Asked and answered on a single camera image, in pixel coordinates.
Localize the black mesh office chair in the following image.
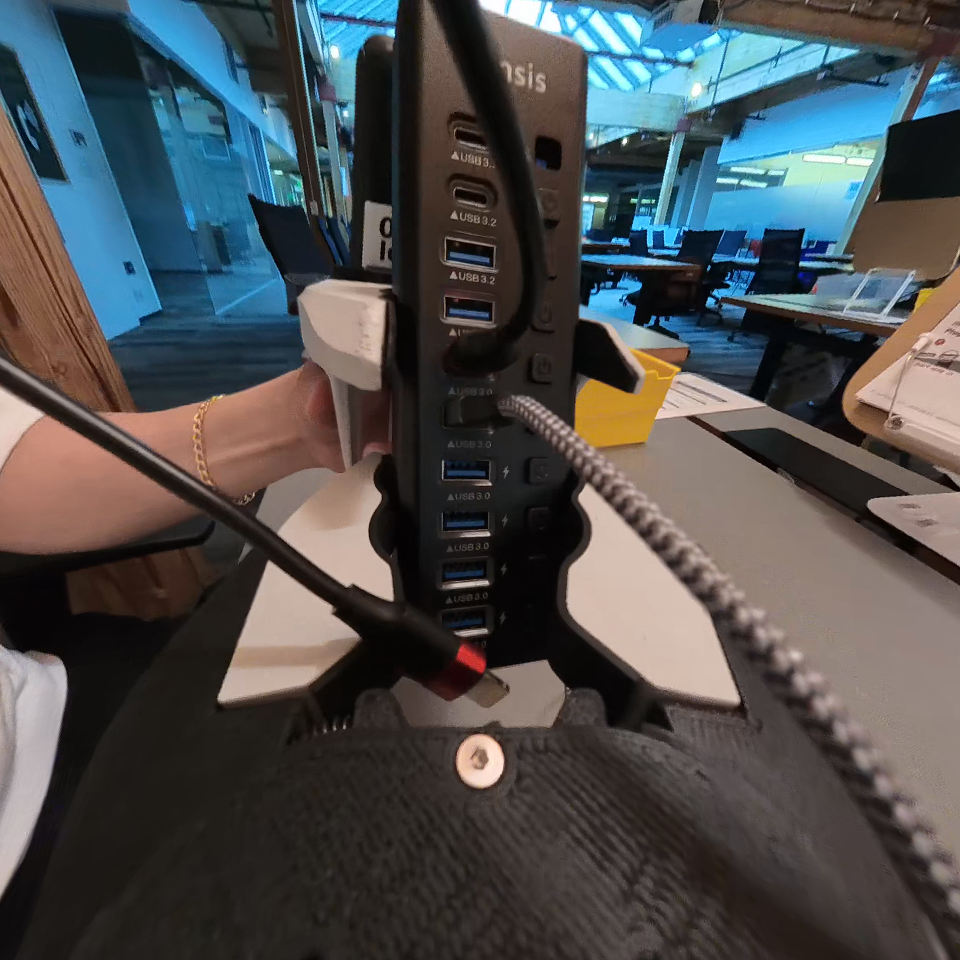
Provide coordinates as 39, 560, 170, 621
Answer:
738, 227, 807, 301
627, 228, 727, 334

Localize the black usb hub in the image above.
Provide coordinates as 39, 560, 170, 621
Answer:
386, 0, 591, 679

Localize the illustrated instruction board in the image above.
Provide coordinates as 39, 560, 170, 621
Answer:
842, 267, 960, 468

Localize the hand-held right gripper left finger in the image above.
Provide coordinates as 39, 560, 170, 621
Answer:
218, 477, 408, 711

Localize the black high-back chair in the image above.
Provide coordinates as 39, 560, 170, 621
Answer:
246, 194, 355, 318

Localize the thick black cable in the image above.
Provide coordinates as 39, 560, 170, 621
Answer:
426, 0, 550, 379

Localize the grey braided cable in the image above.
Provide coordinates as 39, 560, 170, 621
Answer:
494, 392, 960, 939

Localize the person's left forearm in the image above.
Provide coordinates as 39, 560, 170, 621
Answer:
0, 375, 309, 541

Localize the red black usb cable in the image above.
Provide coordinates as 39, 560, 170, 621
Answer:
0, 356, 510, 708

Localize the person's left hand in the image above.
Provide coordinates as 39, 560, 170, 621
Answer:
290, 363, 379, 475

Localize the black monitor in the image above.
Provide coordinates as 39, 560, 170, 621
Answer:
876, 105, 960, 205

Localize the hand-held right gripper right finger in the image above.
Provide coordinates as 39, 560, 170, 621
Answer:
555, 477, 745, 730

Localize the yellow plastic bin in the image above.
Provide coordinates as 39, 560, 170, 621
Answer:
575, 345, 682, 450

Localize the printed paper sheet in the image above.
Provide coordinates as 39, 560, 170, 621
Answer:
657, 371, 768, 423

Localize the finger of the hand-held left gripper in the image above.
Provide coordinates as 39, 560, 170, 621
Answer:
296, 276, 397, 469
573, 312, 651, 400

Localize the gold chain bracelet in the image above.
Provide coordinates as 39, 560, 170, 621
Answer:
189, 393, 258, 508

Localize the wooden panel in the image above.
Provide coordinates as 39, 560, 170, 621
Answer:
0, 105, 207, 619

